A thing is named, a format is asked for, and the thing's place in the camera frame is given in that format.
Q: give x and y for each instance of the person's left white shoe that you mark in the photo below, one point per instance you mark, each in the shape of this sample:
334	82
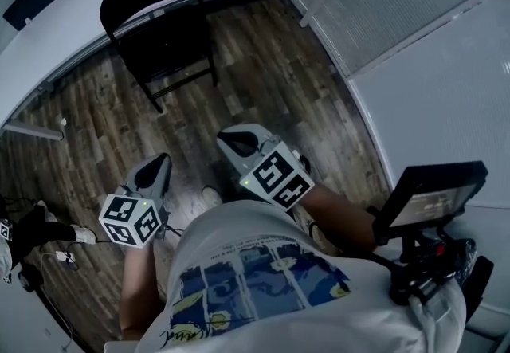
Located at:
212	197

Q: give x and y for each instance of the black monitor mount rig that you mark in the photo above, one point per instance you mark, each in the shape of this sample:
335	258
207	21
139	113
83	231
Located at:
422	271

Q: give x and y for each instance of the person's left forearm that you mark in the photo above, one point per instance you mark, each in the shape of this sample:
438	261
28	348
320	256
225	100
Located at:
139	291

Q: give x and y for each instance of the black body-worn monitor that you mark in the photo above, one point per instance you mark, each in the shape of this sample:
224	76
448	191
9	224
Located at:
430	200

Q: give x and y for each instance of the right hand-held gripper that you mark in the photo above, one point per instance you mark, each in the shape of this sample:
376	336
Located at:
279	180

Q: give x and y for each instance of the person's right forearm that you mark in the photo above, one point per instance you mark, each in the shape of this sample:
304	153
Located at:
338	220

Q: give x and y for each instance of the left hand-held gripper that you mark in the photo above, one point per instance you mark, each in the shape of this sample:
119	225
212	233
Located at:
127	220

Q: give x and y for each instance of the person's white printed t-shirt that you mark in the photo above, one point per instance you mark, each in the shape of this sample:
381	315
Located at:
279	303

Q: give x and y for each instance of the white power strip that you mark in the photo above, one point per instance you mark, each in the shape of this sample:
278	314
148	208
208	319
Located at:
63	256

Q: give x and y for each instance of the black folding chair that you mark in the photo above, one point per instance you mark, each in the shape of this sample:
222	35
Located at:
159	44

